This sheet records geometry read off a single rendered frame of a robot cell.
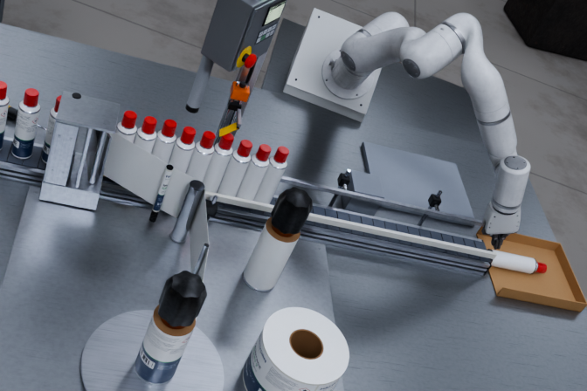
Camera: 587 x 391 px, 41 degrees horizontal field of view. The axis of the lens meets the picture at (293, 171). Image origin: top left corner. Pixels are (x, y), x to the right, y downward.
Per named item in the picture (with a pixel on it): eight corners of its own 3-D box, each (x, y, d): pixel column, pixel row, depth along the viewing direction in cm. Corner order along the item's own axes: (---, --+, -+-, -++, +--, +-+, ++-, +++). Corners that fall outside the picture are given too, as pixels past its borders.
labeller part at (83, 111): (55, 120, 178) (55, 117, 177) (62, 92, 186) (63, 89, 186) (114, 133, 182) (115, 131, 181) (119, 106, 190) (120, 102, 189)
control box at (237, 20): (199, 53, 192) (220, -14, 180) (237, 33, 205) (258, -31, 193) (231, 74, 189) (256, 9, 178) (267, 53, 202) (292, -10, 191)
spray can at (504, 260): (493, 257, 238) (550, 270, 244) (489, 245, 242) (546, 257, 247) (485, 268, 241) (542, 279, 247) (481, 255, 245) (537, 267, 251)
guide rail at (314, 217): (141, 185, 207) (143, 180, 206) (141, 182, 208) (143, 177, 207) (493, 259, 236) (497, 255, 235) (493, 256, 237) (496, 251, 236)
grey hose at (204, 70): (184, 111, 208) (206, 46, 195) (185, 103, 210) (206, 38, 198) (198, 114, 209) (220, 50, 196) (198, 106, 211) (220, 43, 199)
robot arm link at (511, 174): (489, 185, 229) (495, 207, 222) (497, 151, 220) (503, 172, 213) (518, 185, 229) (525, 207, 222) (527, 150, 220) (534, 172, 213)
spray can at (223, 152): (196, 194, 214) (217, 139, 202) (200, 182, 218) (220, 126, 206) (215, 200, 215) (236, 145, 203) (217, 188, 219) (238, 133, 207)
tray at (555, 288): (496, 296, 234) (503, 287, 232) (475, 234, 253) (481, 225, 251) (580, 312, 242) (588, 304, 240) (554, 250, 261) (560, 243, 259)
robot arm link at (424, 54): (385, 50, 251) (346, 78, 247) (369, 17, 247) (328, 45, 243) (475, 55, 205) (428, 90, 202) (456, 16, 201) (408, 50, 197)
